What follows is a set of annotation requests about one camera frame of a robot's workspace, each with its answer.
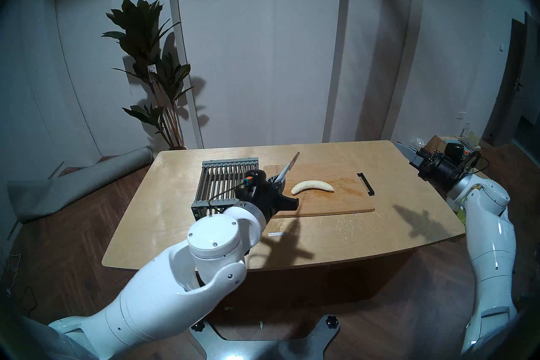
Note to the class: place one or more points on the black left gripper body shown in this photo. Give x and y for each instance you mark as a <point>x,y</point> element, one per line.
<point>268,201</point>

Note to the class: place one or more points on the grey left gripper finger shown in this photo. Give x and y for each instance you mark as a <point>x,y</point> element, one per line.
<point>284,186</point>
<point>277,179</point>

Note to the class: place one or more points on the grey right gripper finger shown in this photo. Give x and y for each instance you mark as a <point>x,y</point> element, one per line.
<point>410,150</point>
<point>411,156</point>

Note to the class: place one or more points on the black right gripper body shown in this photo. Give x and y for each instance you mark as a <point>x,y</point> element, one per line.
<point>441,169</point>

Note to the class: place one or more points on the long peeled banana piece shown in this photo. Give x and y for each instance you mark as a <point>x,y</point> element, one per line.
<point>312,185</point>

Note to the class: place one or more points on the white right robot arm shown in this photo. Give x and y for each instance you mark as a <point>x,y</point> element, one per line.
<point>491,237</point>

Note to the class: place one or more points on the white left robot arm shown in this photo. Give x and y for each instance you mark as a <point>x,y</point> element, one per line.
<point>160,300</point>

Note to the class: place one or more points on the wooden cutting board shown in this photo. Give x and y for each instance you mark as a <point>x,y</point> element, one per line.
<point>329,203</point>

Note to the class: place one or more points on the wooden box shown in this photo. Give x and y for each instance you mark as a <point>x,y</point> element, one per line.
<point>434,144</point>

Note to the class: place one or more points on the grey metal dish rack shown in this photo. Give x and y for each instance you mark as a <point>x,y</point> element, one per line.
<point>230,162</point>

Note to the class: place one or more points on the brown open door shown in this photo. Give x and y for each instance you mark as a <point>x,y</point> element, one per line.
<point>506,89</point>

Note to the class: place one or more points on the rolled grey floor mat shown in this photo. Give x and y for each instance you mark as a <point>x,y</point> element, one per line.
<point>84,182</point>

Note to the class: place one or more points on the tall green potted plant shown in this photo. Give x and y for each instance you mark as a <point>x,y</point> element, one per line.
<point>139,21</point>

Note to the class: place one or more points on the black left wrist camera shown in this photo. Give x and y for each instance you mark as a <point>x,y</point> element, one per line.
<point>255,178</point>

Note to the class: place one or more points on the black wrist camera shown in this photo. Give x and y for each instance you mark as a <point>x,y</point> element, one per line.
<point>255,178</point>
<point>453,151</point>

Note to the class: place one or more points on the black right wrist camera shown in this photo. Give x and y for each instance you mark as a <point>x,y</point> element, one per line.
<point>453,151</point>

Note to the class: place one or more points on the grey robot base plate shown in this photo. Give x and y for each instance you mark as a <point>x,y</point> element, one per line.
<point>261,348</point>

